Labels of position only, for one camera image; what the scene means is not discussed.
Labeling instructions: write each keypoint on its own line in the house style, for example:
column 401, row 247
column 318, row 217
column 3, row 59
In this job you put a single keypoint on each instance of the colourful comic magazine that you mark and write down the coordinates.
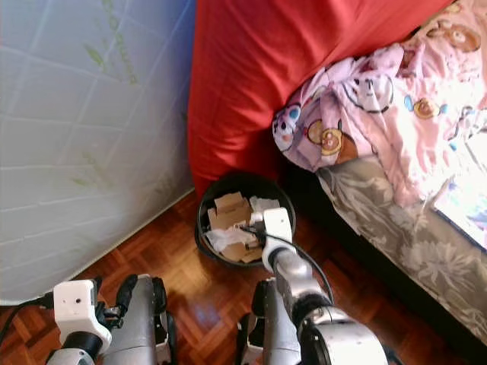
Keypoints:
column 464, row 209

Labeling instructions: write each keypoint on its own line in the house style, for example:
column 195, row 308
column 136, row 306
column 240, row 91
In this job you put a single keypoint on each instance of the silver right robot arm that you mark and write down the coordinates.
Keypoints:
column 297, row 281

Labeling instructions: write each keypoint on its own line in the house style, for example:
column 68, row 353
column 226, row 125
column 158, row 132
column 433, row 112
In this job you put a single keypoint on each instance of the flat brown cardboard piece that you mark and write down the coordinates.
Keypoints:
column 245, row 252

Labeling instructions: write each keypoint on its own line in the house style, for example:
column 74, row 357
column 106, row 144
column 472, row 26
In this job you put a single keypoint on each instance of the white crumpled tissue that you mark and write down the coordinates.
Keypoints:
column 227, row 239
column 265, row 205

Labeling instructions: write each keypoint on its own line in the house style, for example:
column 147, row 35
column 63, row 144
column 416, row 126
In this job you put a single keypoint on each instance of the brown cardboard box piece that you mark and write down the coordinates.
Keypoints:
column 232, row 211

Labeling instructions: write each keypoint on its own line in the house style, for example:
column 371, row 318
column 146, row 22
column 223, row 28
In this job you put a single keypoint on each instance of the silver right robot leg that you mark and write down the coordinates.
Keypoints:
column 278, row 327

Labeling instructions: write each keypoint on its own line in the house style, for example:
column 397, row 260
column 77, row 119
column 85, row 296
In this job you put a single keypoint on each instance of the bed with grey floral sheet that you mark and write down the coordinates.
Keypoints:
column 411, row 251

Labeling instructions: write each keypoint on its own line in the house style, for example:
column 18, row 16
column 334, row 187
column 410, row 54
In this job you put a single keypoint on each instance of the red fabric cushion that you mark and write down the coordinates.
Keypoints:
column 266, row 76

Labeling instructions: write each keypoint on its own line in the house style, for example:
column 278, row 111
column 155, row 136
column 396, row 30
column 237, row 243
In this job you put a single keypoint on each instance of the pink cartoon print blanket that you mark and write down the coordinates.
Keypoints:
column 388, row 114

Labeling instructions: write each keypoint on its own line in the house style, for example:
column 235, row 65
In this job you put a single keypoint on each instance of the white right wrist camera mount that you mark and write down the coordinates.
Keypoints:
column 278, row 226

